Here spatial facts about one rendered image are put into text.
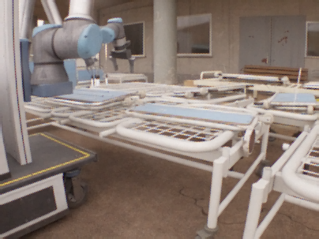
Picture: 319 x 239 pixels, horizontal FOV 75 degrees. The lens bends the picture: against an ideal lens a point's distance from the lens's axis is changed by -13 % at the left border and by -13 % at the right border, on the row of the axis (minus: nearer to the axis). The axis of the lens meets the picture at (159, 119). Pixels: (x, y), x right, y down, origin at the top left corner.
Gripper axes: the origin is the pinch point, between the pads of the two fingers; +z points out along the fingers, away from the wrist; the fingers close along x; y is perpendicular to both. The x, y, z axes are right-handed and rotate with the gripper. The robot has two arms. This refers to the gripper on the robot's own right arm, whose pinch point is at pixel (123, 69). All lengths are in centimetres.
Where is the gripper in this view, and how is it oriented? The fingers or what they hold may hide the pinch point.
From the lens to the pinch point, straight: 160.1
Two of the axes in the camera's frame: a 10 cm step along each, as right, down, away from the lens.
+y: -4.8, 5.7, -6.7
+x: 8.7, 2.2, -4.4
